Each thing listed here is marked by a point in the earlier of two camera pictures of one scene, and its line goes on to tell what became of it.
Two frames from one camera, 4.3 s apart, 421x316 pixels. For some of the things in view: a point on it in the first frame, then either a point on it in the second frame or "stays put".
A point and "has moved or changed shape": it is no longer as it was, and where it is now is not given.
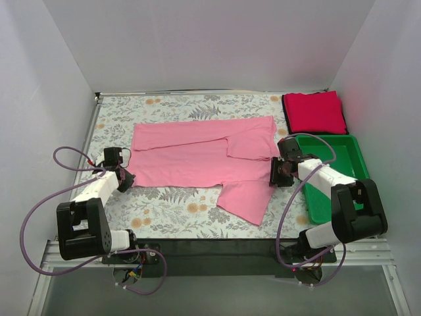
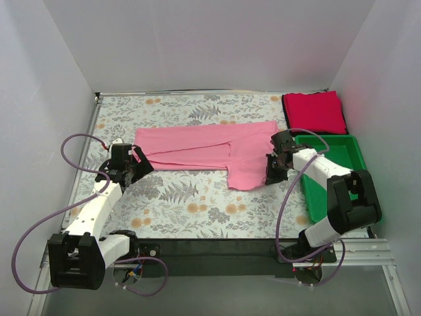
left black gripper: [127, 180] -> [133, 163]
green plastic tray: [340, 153] stays put
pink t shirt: [234, 153] has moved or changed shape
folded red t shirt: [321, 112] stays put
